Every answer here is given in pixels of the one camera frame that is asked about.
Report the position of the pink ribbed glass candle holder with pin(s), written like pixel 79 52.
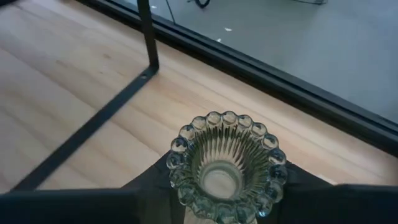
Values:
pixel 217 149

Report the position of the black metal shelf riser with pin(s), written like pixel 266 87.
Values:
pixel 149 31

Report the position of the black table edge rail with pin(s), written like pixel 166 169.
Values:
pixel 280 81

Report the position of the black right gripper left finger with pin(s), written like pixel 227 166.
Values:
pixel 93 207

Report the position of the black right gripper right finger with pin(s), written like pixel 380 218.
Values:
pixel 342 205

